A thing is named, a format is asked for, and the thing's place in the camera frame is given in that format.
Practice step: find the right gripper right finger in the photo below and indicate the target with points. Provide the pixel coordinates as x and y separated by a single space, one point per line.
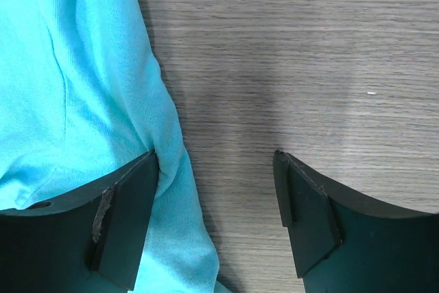
345 241

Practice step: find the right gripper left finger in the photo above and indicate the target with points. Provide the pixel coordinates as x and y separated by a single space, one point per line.
89 239

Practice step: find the cyan t shirt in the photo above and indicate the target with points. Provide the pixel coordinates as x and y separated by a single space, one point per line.
81 96

